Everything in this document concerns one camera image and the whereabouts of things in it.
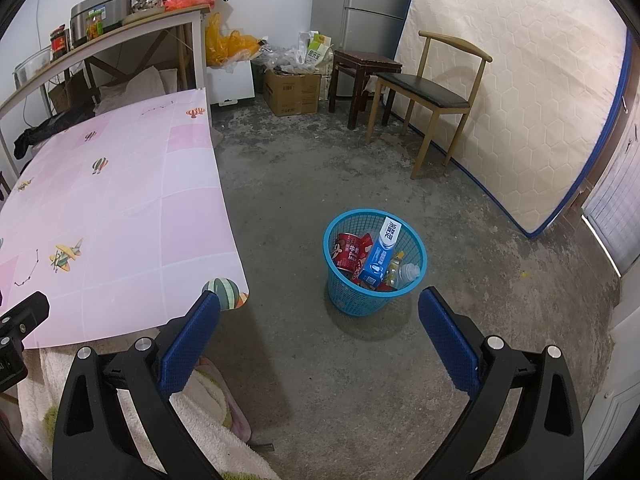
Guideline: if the white mattress with blue edging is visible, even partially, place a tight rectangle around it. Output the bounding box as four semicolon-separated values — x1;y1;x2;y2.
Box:
394;0;629;239

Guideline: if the black cloth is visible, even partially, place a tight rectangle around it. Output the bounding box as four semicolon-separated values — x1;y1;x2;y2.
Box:
12;109;97;159

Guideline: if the white door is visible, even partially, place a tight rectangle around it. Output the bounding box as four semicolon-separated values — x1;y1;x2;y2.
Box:
581;129;640;277

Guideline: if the white plastic bag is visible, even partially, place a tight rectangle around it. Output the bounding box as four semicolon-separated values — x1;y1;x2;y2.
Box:
259;29;334;74

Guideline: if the red jar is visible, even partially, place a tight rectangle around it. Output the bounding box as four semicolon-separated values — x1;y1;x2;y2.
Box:
48;24;71;59

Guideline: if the dark wooden stool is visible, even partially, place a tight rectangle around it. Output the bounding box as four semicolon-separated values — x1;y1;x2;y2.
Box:
327;48;404;131

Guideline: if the blue toothpaste box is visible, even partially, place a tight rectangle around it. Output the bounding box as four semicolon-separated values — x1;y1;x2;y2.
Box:
357;216;405;287

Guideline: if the glass container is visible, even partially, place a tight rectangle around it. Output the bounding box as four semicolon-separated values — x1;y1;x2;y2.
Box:
11;49;54;89

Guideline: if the red drink can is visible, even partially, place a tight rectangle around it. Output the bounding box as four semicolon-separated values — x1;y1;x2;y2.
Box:
333;232;374;272

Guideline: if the silver rice cooker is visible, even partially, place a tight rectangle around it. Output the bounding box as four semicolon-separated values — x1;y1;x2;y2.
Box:
69;0;134;47

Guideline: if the grey pillow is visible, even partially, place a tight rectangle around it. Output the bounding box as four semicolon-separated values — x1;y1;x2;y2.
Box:
96;66;179;114

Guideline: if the blue plastic wastebasket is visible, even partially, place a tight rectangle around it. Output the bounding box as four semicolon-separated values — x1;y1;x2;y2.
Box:
322;208;427;317

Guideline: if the wooden chair with black seat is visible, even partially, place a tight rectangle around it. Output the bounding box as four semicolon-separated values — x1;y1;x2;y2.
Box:
364;30;494;181

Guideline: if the brown cardboard box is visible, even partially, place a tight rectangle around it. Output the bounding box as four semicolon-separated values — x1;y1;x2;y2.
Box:
262;66;323;118

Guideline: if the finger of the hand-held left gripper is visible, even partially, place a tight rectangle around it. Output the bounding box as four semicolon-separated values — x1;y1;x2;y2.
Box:
0;291;51;356

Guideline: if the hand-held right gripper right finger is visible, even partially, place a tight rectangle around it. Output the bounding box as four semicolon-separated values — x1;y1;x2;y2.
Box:
415;287;585;480

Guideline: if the yellow plastic bag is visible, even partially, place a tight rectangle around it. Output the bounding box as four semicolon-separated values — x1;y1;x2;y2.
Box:
204;11;262;67

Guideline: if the white side table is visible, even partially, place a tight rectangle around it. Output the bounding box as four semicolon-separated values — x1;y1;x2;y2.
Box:
0;3;212;162

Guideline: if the grey refrigerator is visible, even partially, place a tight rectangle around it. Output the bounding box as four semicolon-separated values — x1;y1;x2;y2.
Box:
310;0;422;62

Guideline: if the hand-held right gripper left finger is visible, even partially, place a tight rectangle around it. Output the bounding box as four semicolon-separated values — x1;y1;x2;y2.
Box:
52;290;221;480

